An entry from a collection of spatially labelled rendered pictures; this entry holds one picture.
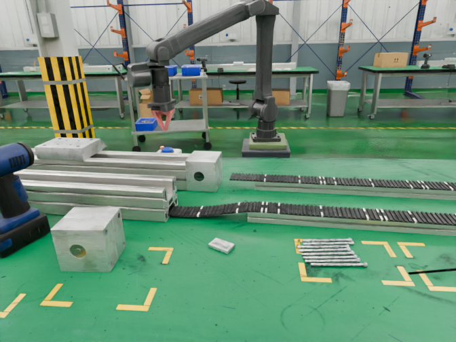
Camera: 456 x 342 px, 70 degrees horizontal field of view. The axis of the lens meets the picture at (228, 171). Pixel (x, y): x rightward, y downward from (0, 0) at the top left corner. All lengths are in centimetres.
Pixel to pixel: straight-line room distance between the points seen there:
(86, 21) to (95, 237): 886
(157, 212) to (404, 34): 848
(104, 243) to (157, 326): 19
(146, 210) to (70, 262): 22
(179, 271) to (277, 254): 20
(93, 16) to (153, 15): 150
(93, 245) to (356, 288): 49
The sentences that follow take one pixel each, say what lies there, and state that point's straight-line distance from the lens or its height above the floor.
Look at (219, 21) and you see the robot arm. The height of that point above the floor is 126.
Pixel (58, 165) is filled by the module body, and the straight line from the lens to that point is 116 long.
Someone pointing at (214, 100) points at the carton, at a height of 30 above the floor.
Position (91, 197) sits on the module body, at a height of 84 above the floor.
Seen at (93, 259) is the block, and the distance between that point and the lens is 69.
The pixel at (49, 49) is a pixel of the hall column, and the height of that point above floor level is 118.
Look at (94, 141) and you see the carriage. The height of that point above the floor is 90.
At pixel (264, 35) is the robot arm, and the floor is 121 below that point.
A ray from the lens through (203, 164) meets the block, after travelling 94.
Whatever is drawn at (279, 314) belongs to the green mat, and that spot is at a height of 78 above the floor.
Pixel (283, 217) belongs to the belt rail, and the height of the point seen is 80.
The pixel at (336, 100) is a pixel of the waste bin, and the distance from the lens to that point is 583.
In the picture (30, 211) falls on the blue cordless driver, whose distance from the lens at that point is 86.
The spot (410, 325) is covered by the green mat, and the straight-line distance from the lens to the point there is 62.
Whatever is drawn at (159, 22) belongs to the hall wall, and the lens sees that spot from 875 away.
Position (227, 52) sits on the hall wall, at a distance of 841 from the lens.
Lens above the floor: 119
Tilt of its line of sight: 21 degrees down
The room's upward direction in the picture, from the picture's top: 1 degrees counter-clockwise
